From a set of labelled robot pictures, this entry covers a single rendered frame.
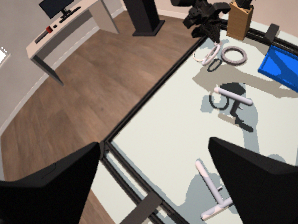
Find blue square tray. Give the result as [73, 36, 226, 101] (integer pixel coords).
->
[257, 45, 298, 93]

